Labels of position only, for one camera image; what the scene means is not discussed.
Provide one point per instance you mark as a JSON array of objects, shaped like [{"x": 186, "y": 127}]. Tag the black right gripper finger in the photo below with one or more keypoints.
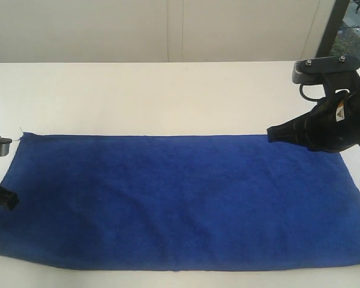
[{"x": 292, "y": 132}]

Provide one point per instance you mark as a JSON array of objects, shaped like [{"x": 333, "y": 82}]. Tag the blue towel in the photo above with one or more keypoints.
[{"x": 209, "y": 203}]

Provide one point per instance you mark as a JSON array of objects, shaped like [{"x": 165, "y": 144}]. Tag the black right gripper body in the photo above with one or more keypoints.
[{"x": 334, "y": 124}]

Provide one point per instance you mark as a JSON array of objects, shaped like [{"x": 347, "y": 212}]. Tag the black window frame post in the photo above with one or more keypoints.
[{"x": 334, "y": 22}]

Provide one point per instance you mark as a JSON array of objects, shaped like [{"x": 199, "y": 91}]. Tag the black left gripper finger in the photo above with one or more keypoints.
[{"x": 8, "y": 199}]

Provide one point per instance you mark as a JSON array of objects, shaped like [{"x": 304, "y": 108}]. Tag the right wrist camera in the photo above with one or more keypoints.
[{"x": 310, "y": 70}]

